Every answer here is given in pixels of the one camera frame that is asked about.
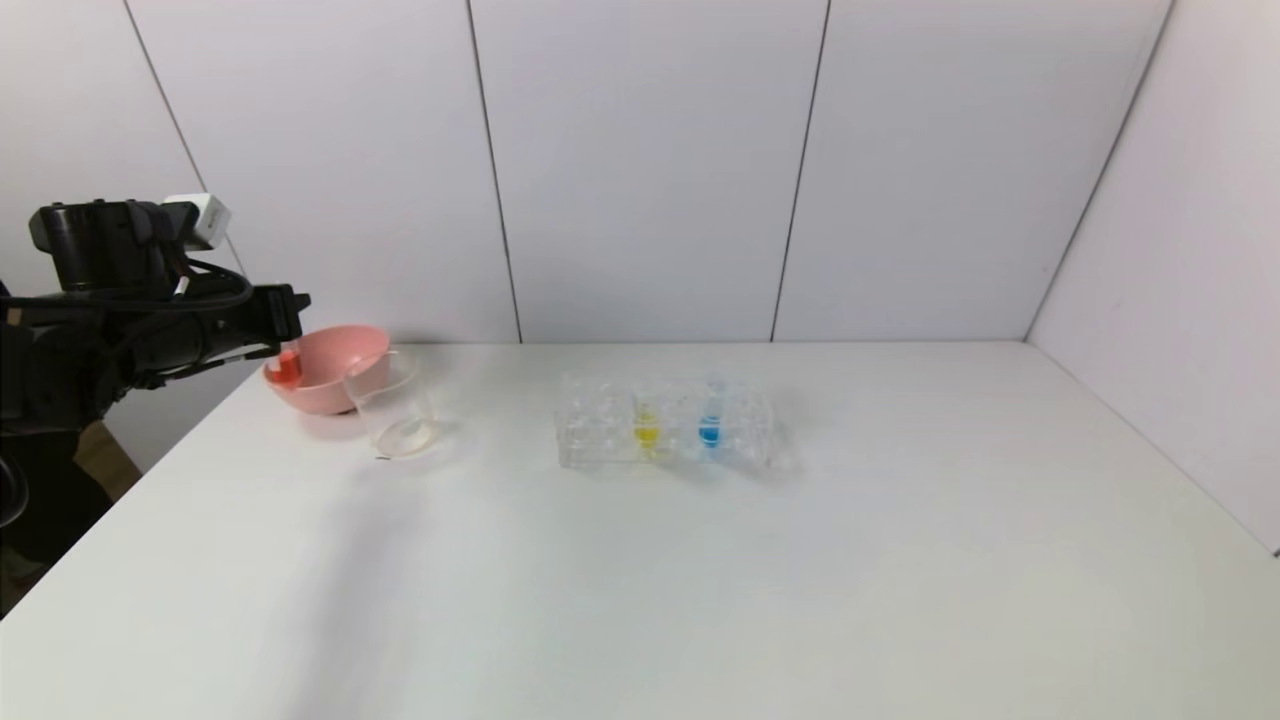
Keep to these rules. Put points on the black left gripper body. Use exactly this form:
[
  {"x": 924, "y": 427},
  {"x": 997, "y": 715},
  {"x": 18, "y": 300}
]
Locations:
[{"x": 281, "y": 312}]

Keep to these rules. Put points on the test tube with red pigment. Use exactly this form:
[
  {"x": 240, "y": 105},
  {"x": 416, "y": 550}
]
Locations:
[{"x": 285, "y": 368}]

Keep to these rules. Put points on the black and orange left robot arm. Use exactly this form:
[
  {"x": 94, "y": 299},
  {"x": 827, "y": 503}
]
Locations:
[{"x": 60, "y": 350}]

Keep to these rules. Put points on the clear glass beaker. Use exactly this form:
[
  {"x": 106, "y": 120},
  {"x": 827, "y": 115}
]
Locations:
[{"x": 395, "y": 415}]

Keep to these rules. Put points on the clear acrylic test tube rack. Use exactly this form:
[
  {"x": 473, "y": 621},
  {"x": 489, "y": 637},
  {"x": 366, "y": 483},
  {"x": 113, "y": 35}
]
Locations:
[{"x": 600, "y": 430}]

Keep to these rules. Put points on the test tube with yellow pigment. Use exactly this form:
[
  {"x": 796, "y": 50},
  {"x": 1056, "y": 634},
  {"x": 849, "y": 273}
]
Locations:
[{"x": 646, "y": 433}]

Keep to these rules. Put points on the test tube with blue pigment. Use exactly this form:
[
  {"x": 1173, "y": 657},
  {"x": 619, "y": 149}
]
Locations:
[{"x": 710, "y": 433}]

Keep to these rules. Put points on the pink plastic bowl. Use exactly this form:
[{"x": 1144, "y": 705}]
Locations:
[{"x": 335, "y": 380}]

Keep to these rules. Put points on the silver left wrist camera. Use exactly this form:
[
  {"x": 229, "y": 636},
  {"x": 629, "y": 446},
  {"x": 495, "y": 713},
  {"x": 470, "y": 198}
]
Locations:
[{"x": 200, "y": 220}]

